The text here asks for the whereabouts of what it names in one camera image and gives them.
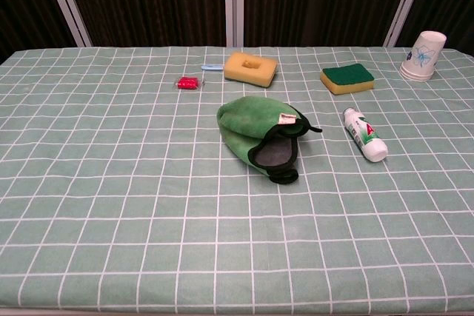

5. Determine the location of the green cloth black trim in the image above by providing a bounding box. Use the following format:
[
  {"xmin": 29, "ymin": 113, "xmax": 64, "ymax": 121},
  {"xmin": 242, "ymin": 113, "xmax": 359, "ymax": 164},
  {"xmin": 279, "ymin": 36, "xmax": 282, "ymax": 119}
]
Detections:
[{"xmin": 216, "ymin": 95, "xmax": 323, "ymax": 185}]

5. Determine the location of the yellow sponge with hole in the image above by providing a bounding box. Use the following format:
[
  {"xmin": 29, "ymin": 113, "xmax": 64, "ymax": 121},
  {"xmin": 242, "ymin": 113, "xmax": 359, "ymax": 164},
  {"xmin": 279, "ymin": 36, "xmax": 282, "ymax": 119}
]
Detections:
[{"xmin": 223, "ymin": 52, "xmax": 278, "ymax": 90}]

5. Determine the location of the small red wrapped packet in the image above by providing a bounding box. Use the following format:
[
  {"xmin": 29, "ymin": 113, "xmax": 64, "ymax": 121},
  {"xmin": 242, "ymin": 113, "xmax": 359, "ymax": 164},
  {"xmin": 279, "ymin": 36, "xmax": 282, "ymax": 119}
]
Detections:
[{"xmin": 173, "ymin": 75, "xmax": 206, "ymax": 91}]

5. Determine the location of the white bottle, green red label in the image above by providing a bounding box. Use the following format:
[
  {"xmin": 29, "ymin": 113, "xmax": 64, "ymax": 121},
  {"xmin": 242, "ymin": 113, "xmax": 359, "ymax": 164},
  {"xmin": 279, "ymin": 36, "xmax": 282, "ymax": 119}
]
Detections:
[{"xmin": 342, "ymin": 107, "xmax": 388, "ymax": 164}]

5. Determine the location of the green and yellow scouring sponge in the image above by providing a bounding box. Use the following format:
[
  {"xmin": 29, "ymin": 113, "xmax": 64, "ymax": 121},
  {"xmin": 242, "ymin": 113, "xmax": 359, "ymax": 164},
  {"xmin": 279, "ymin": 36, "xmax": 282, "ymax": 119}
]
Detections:
[{"xmin": 319, "ymin": 64, "xmax": 375, "ymax": 95}]

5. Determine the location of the green checkered tablecloth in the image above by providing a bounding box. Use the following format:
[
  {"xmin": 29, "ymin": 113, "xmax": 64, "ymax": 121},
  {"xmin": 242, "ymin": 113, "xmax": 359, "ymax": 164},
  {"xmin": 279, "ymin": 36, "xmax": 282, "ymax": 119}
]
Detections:
[{"xmin": 0, "ymin": 46, "xmax": 474, "ymax": 313}]

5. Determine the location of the white paper cups, blue flower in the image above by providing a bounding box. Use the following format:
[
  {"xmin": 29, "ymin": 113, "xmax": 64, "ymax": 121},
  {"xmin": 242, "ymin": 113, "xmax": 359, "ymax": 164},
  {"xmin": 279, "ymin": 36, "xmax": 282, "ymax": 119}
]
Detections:
[{"xmin": 399, "ymin": 30, "xmax": 448, "ymax": 81}]

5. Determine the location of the white partition frame post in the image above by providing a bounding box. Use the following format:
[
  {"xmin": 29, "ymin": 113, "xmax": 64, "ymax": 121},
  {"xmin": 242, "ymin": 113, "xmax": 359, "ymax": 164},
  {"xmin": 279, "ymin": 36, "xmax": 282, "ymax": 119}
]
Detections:
[
  {"xmin": 39, "ymin": 0, "xmax": 93, "ymax": 47},
  {"xmin": 223, "ymin": 0, "xmax": 245, "ymax": 47},
  {"xmin": 383, "ymin": 0, "xmax": 433, "ymax": 47}
]

